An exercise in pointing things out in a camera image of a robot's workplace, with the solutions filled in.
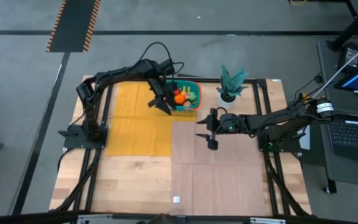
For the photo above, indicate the grey side table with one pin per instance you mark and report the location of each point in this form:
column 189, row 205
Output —
column 346, row 174

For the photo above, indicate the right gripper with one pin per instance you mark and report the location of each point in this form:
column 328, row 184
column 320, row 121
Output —
column 225, row 124

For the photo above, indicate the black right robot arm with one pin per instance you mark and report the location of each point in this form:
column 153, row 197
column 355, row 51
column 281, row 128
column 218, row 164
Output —
column 278, row 119

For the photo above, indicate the teal basket with orange rim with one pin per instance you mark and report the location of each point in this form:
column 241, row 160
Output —
column 193, row 107

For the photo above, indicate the black tripod stand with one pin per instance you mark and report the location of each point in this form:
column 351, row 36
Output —
column 353, row 28

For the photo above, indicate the small black camera box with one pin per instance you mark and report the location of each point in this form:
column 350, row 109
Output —
column 181, row 220

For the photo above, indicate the pale blue white box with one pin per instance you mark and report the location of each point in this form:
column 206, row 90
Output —
column 305, row 141

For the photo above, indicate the black hazard-striped floor mat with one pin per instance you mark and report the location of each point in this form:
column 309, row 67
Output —
column 73, row 25

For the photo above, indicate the black power adapter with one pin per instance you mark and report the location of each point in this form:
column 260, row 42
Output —
column 350, row 56

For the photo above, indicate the yellow cloth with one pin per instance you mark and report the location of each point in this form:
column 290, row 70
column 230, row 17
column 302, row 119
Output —
column 120, row 146

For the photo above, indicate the black aluminium table frame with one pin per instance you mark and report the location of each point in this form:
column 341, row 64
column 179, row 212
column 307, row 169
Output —
column 228, row 80

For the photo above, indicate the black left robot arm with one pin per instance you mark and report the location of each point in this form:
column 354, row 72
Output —
column 117, row 74

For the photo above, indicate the silver aluminium bracket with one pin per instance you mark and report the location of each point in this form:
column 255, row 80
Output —
column 267, row 221
column 95, row 219

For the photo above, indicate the green toy cabbage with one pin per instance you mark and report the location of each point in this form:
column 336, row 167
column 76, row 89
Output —
column 192, row 96

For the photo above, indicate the red green toy watermelon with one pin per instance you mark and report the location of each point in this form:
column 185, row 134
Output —
column 177, row 91

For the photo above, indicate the ridged orange toy tangerine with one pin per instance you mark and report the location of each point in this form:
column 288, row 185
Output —
column 179, row 99

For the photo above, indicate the black laptop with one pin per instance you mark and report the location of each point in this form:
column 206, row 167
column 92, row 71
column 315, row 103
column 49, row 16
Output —
column 353, row 140

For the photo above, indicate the snake plant in white pot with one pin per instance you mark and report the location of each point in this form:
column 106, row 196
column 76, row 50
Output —
column 226, row 101

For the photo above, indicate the white cloth label tag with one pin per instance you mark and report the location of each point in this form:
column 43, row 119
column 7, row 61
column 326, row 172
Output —
column 176, row 199

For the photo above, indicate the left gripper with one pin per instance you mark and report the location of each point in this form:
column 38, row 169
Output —
column 163, row 90

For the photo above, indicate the beige cloth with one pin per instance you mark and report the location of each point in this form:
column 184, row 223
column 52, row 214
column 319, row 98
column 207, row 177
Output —
column 238, row 186

